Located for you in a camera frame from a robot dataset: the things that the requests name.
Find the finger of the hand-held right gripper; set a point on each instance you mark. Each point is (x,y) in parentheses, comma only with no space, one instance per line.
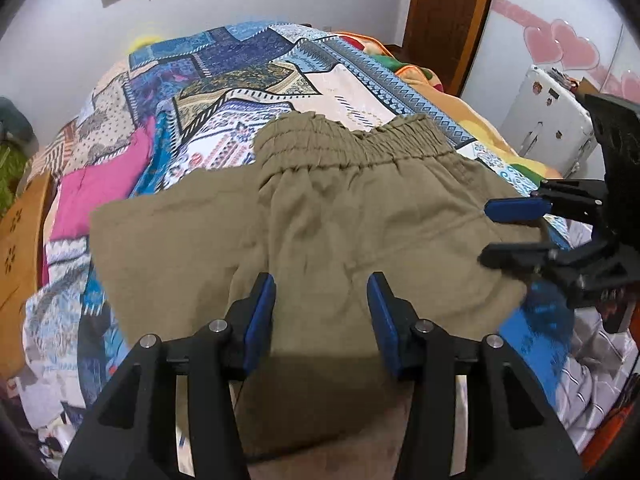
(515,210)
(520,255)

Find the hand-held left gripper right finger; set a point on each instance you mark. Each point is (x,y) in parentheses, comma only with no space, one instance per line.
(385,325)

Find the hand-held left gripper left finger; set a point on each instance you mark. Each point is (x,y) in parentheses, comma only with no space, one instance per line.
(260,320)

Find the olive green pants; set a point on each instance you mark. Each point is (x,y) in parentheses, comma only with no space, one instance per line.
(325,240)

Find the white plastic box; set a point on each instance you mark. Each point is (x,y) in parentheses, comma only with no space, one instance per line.
(550,120)

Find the white striped sheet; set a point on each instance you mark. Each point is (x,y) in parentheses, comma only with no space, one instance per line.
(600,375)

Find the orange blanket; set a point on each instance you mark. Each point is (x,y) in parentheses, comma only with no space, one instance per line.
(435,87)

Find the wooden wardrobe with white doors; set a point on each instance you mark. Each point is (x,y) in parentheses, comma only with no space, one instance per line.
(565,20)

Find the brown wooden door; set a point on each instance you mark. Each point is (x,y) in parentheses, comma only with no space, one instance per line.
(450,20)

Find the pink cloth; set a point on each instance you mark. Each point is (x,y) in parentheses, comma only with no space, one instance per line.
(100,190)

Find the wooden lap desk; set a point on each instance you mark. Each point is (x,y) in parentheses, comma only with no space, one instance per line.
(22,260)

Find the blue patchwork blanket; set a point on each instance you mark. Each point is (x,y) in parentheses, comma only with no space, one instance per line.
(240,75)

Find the yellow curved object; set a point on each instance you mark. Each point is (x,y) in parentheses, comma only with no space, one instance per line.
(142,42)

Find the grey pillow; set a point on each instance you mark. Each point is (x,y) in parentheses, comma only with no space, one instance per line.
(12,117)

